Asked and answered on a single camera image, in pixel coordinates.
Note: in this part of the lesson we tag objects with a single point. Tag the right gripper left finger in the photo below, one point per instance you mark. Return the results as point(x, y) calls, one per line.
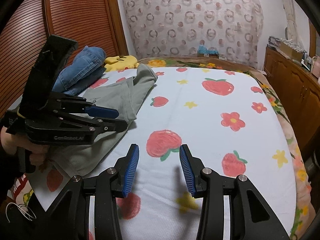
point(126, 168)

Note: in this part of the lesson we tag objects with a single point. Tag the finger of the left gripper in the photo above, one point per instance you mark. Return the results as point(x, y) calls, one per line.
point(101, 112)
point(110, 125)

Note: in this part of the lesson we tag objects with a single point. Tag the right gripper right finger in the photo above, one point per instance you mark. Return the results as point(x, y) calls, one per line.
point(192, 168)

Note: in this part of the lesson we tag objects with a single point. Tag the grey-green pants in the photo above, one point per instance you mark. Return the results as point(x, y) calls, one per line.
point(126, 97)

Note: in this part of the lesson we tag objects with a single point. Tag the person's left hand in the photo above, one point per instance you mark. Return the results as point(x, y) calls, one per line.
point(11, 143)

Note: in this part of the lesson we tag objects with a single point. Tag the folded blue jeans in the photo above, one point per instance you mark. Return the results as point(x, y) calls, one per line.
point(86, 68)

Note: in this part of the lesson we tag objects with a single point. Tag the yellow plush toy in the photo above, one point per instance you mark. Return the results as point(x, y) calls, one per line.
point(118, 63)

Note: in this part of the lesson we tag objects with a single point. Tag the white strawberry print blanket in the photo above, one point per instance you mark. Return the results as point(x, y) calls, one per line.
point(224, 121)

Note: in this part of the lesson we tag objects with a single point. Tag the floral orange bed quilt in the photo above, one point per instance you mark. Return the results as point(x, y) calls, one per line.
point(287, 134)

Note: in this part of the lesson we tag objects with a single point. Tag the wooden slatted wardrobe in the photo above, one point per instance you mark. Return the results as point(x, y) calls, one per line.
point(93, 23)

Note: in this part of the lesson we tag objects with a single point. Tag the patterned lace curtain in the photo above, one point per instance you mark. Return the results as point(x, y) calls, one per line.
point(163, 28)

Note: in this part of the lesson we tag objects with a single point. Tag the blue tissue box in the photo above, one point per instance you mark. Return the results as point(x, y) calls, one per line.
point(207, 52)

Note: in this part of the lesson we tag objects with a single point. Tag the wooden sideboard cabinet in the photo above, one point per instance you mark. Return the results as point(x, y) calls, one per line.
point(298, 92)

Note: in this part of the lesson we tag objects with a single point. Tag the cardboard box on cabinet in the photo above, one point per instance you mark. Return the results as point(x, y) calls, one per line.
point(291, 50)

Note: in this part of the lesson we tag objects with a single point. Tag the pink jar on cabinet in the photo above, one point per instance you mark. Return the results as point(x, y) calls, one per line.
point(316, 66)

